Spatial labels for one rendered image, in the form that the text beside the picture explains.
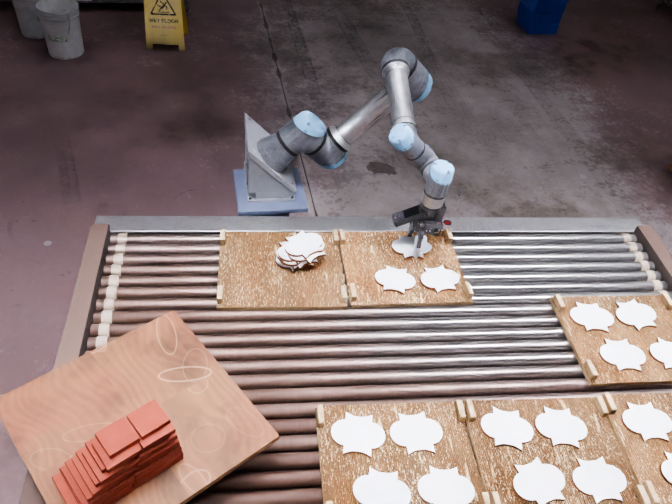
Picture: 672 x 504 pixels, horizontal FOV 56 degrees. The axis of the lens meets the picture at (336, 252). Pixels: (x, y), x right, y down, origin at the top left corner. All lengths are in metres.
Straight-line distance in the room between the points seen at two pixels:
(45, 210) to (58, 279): 0.57
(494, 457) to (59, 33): 4.42
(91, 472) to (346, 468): 0.62
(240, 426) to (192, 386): 0.17
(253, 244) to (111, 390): 0.75
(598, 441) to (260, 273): 1.12
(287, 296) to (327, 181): 2.09
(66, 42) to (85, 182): 1.57
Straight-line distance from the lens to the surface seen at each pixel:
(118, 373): 1.75
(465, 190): 4.19
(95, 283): 2.10
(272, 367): 1.88
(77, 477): 1.54
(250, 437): 1.61
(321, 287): 2.06
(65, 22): 5.29
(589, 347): 2.16
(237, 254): 2.16
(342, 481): 1.69
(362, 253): 2.20
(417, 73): 2.34
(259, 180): 2.41
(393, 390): 1.87
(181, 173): 4.08
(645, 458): 1.99
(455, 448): 1.79
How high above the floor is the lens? 2.44
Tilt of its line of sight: 43 degrees down
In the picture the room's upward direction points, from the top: 8 degrees clockwise
